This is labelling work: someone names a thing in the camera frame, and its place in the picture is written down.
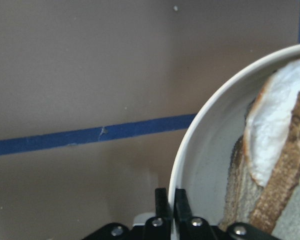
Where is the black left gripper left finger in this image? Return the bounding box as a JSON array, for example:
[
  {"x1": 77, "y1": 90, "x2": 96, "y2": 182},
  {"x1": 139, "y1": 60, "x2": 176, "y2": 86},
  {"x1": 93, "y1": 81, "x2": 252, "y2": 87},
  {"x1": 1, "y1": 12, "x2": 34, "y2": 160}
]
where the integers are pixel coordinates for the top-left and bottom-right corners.
[{"x1": 154, "y1": 188, "x2": 173, "y2": 226}]

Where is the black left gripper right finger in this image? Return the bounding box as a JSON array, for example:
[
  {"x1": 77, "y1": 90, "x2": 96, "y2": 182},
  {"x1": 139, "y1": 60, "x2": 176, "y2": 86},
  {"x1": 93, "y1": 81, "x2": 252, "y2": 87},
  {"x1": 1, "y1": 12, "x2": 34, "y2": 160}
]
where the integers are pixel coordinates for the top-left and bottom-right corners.
[{"x1": 174, "y1": 188, "x2": 193, "y2": 227}]

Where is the bread slice with brown crust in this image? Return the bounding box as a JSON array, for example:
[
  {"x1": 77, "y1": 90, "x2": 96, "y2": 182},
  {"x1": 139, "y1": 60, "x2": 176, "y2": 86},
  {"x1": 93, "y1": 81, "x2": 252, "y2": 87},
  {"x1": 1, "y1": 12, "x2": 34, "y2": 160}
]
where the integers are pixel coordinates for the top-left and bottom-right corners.
[{"x1": 249, "y1": 92, "x2": 300, "y2": 240}]

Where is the bread slice on plate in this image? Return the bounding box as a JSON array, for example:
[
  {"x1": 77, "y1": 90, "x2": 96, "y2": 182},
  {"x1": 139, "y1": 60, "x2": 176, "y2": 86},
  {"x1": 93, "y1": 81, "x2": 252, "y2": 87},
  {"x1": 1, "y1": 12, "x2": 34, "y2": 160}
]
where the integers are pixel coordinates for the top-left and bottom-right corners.
[{"x1": 218, "y1": 136, "x2": 264, "y2": 231}]

